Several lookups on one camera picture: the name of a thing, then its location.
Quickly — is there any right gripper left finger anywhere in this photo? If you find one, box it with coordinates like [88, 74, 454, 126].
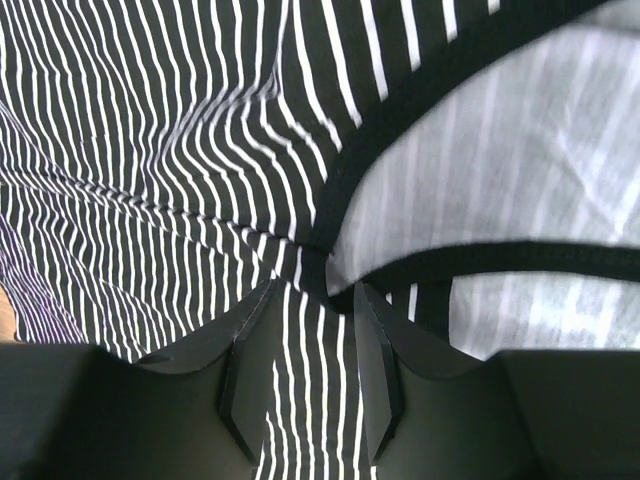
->
[1, 280, 282, 479]

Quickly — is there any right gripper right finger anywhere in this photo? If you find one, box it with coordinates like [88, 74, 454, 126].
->
[354, 285, 639, 479]

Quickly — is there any black white striped tank top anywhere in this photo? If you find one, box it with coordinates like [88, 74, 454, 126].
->
[1, 1, 639, 479]

